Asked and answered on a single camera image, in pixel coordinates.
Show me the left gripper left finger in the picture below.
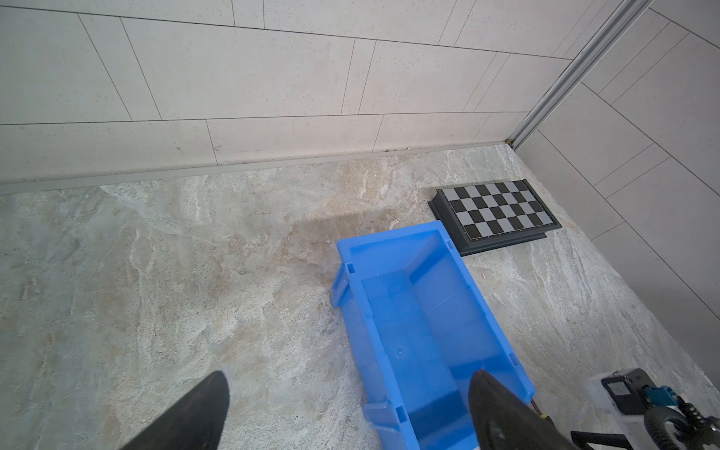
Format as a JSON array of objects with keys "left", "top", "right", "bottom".
[{"left": 123, "top": 370, "right": 230, "bottom": 450}]

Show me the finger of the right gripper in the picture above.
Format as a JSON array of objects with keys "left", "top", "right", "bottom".
[{"left": 570, "top": 431, "right": 633, "bottom": 450}]

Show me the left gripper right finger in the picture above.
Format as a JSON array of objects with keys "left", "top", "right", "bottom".
[{"left": 469, "top": 370, "right": 576, "bottom": 450}]

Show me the black yellow screwdriver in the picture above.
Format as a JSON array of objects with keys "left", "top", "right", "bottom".
[{"left": 531, "top": 399, "right": 555, "bottom": 426}]

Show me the blue plastic bin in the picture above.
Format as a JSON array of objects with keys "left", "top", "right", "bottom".
[{"left": 332, "top": 221, "right": 536, "bottom": 449}]

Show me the black white checkerboard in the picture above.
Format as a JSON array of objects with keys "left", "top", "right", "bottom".
[{"left": 429, "top": 179, "right": 562, "bottom": 257}]

